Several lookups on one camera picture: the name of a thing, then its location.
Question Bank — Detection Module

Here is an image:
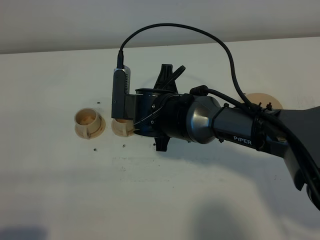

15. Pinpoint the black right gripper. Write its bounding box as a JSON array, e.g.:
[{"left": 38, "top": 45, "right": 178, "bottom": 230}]
[{"left": 124, "top": 64, "right": 195, "bottom": 152}]

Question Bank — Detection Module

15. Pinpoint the beige teapot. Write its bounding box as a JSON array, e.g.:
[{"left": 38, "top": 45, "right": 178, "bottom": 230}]
[{"left": 126, "top": 120, "right": 136, "bottom": 136}]

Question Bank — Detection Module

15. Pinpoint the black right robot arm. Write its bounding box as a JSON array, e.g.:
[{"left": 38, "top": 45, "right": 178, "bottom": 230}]
[{"left": 123, "top": 67, "right": 320, "bottom": 207}]

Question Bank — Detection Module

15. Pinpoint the beige round teapot coaster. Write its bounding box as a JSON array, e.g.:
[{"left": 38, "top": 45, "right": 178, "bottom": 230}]
[{"left": 244, "top": 93, "right": 283, "bottom": 110}]

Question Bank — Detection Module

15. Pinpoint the right beige teacup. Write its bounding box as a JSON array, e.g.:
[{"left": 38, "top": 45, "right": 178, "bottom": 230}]
[{"left": 111, "top": 119, "right": 130, "bottom": 137}]

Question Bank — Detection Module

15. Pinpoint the beige teacup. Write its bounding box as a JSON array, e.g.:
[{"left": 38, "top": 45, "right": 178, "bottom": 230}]
[
  {"left": 74, "top": 108, "right": 106, "bottom": 140},
  {"left": 111, "top": 119, "right": 130, "bottom": 137}
]

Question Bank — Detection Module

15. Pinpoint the left beige teacup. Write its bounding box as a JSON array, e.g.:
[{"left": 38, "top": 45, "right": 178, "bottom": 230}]
[{"left": 74, "top": 108, "right": 106, "bottom": 140}]

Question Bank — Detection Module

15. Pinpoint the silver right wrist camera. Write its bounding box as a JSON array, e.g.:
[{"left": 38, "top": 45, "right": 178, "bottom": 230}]
[{"left": 111, "top": 66, "right": 131, "bottom": 120}]

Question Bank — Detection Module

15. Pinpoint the black right camera cable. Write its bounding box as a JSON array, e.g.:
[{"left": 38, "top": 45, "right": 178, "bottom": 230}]
[{"left": 117, "top": 23, "right": 320, "bottom": 198}]

